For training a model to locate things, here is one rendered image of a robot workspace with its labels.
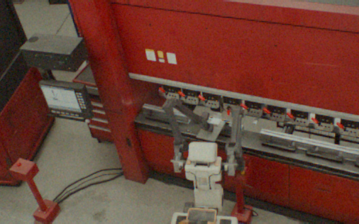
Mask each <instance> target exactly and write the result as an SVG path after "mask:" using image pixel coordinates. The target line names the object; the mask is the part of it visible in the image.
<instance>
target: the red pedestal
mask: <svg viewBox="0 0 359 224"><path fill-rule="evenodd" d="M10 171H11V173H12V176H13V177H14V178H15V179H21V180H24V181H26V182H27V184H28V185H29V187H30V189H31V192H32V194H33V196H34V197H35V199H36V201H37V202H38V205H39V206H38V207H37V210H36V211H35V212H34V213H33V217H34V218H35V221H34V222H33V223H35V224H51V223H53V221H54V220H55V219H56V217H57V216H58V215H59V213H60V212H61V209H60V207H59V205H58V203H56V202H54V201H51V200H48V199H46V198H45V199H44V200H43V198H42V196H41V195H40V192H39V191H38V187H37V186H36V185H35V182H34V180H33V178H34V177H35V175H36V174H37V173H38V172H39V168H38V166H37V164H36V163H35V162H32V161H29V160H25V159H21V158H19V160H18V161H17V162H16V163H15V164H14V165H13V166H12V168H10Z"/></svg>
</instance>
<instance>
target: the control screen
mask: <svg viewBox="0 0 359 224"><path fill-rule="evenodd" d="M40 86H41V85H40ZM41 89H42V90H43V93H44V95H45V98H46V101H47V103H48V105H49V106H51V107H55V108H63V109H67V110H72V111H80V109H79V105H78V102H77V99H76V96H75V94H74V92H73V89H65V88H59V87H54V86H41ZM53 101H54V102H56V103H53Z"/></svg>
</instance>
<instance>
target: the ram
mask: <svg viewBox="0 0 359 224"><path fill-rule="evenodd" d="M111 5H112V8H113V11H114V18H115V21H116V26H117V28H118V33H119V35H120V41H121V45H122V48H123V53H124V56H125V58H126V66H127V69H128V73H132V74H138V75H145V76H149V77H155V78H158V79H165V80H168V81H172V82H182V83H185V84H191V85H196V86H202V87H209V88H212V89H219V90H222V91H229V92H233V93H239V94H245V95H250V96H256V97H260V98H264V99H273V100H276V101H283V102H287V103H293V104H296V105H304V106H310V107H314V108H320V109H324V110H327V111H338V112H341V113H347V114H351V115H355V116H359V32H358V33H356V32H351V31H346V30H330V29H325V28H315V27H309V26H300V25H290V24H283V23H274V22H269V21H259V20H248V19H242V18H233V17H228V16H217V15H207V14H201V13H192V12H186V11H176V10H171V9H156V8H150V7H145V6H135V5H130V4H120V3H114V2H112V3H111ZM145 49H147V50H154V53H155V59H156V61H155V60H148V58H147V55H146V51H145ZM158 51H159V52H162V54H163V57H158ZM167 52H170V53H174V54H175V57H176V62H177V64H170V63H168V62H167ZM159 58H161V59H164V62H160V61H159ZM129 76H130V78H133V79H139V80H143V81H147V82H156V83H159V84H166V85H169V86H175V87H182V88H185V89H191V90H195V91H202V92H205V93H212V94H218V95H222V96H227V97H232V98H235V99H245V100H249V101H254V102H258V103H264V104H268V105H275V106H281V107H285V108H290V109H294V110H298V111H307V112H311V113H317V114H321V115H325V116H330V117H338V118H344V119H347V120H352V121H357V122H359V118H352V117H345V116H339V115H335V114H332V113H325V112H321V111H312V110H308V109H305V108H298V107H294V106H288V105H282V104H277V103H271V102H268V101H261V100H257V99H248V98H245V97H241V96H234V95H231V94H225V93H218V92H215V91H208V90H204V89H198V88H194V87H188V86H181V85H178V84H171V83H167V82H158V81H155V80H151V79H144V78H141V77H135V76H131V75H129Z"/></svg>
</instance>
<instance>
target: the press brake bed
mask: <svg viewBox="0 0 359 224"><path fill-rule="evenodd" d="M136 128H137V130H138V137H139V140H140V144H141V147H142V149H143V154H144V158H145V161H146V162H147V164H148V165H149V167H150V170H151V171H150V174H149V177H150V178H151V179H156V180H159V181H162V182H167V183H170V184H174V185H177V186H181V187H183V188H186V189H191V190H194V189H195V188H194V182H193V180H189V179H187V178H186V175H185V169H182V170H181V172H175V171H174V163H172V162H170V160H171V159H172V160H174V156H175V153H174V140H175V139H174V135H173V133H169V132H166V131H163V130H158V129H155V128H147V127H144V126H141V125H136ZM182 137H183V138H184V140H185V141H186V142H187V143H188V145H189V144H190V143H191V142H208V141H205V140H198V139H196V138H191V137H187V136H185V135H182ZM216 144H217V143H216ZM243 151H244V152H243V156H244V157H248V158H250V163H251V173H250V176H249V177H248V180H247V182H246V183H245V184H244V183H243V197H244V204H245V205H247V206H252V207H253V208H259V209H262V210H265V211H269V212H271V213H276V214H278V215H284V216H287V217H290V218H295V219H297V220H301V221H304V222H306V223H312V224H359V177H356V176H353V175H349V174H342V173H339V172H335V171H331V170H327V169H323V168H320V167H313V166H309V165H306V164H302V163H298V162H293V161H290V160H287V159H280V158H276V157H271V156H269V155H264V154H260V153H254V152H250V151H247V150H243ZM217 157H220V158H221V159H227V154H226V146H225V145H220V144H217ZM314 183H315V184H320V185H323V186H330V187H331V193H330V194H329V193H326V192H320V191H316V190H314ZM215 184H220V185H221V188H222V189H223V199H226V200H229V201H235V202H237V199H236V186H235V182H234V181H231V180H227V179H225V181H224V184H223V181H222V177H221V181H215Z"/></svg>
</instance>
